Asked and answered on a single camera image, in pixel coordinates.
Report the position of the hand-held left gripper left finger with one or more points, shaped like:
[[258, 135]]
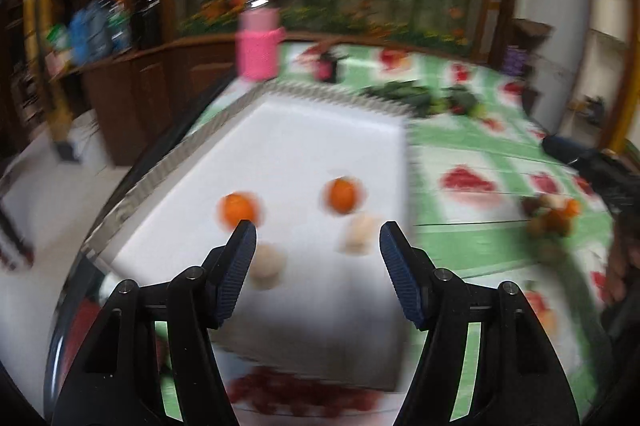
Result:
[[237, 271]]

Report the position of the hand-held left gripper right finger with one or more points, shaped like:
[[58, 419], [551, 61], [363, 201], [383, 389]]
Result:
[[400, 271]]

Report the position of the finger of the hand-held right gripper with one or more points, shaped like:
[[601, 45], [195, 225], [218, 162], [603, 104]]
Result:
[[560, 146]]

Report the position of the white tray with patterned rim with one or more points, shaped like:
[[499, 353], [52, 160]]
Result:
[[300, 156]]

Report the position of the person's right hand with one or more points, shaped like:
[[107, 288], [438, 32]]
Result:
[[617, 266]]

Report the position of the beige round fruit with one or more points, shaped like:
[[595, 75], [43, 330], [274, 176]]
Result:
[[267, 267], [357, 233]]

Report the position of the large orange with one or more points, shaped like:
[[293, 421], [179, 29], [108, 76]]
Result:
[[341, 195]]

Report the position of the purple bottle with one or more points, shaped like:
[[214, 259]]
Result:
[[513, 61]]

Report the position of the leafy vegetable with red fruit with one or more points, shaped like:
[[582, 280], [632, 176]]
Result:
[[462, 101]]

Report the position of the green checked fruit-print tablecloth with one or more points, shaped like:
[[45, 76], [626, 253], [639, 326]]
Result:
[[450, 146]]

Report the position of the dark green leafy vegetable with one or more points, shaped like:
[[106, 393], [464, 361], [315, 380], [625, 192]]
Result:
[[400, 93]]

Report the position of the brown wooden cabinet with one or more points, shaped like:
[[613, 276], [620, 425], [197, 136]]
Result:
[[165, 96]]

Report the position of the dark jar with brown lid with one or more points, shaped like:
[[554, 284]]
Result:
[[326, 66]]

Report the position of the pink bottle with knitted sleeve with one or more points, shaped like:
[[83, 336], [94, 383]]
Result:
[[257, 46]]

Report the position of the black appliance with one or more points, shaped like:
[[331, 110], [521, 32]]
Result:
[[145, 18]]

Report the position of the blue plastic bag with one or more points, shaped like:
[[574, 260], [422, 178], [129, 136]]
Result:
[[90, 31]]

